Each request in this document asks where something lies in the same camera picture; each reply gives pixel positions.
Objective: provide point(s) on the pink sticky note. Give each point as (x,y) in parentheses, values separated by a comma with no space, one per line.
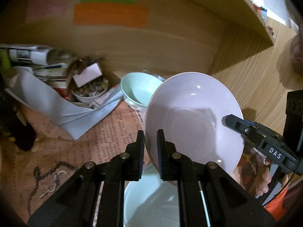
(44,9)

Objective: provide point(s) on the orange sticky note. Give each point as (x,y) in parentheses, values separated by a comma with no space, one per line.
(134,16)

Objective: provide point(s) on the rolled newspaper stack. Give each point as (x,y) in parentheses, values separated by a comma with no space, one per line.
(47,63)

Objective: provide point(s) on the person's right hand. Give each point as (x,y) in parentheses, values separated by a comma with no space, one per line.
(263,178)

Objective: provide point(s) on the light blue paper sheet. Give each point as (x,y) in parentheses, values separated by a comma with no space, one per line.
(74,120)

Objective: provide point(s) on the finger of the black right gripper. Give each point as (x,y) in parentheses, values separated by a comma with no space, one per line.
(237,124)

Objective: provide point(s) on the mint green plate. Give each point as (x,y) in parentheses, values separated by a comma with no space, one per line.
(151,201)

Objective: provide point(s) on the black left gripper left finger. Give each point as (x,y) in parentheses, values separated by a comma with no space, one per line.
(94,195)

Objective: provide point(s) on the brown newspaper shelf liner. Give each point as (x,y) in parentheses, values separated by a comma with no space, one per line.
(30,178)

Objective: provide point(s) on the dark wine bottle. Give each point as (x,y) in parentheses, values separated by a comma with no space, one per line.
(13,123)

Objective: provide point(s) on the white paper box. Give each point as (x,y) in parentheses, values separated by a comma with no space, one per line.
(87,75)

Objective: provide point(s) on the white ceramic bowl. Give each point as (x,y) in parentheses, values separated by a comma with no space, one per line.
(190,108)

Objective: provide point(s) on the mint green ceramic bowl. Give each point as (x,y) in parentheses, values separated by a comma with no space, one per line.
(138,88)

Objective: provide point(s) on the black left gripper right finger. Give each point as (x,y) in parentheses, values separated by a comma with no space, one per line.
(207,195)

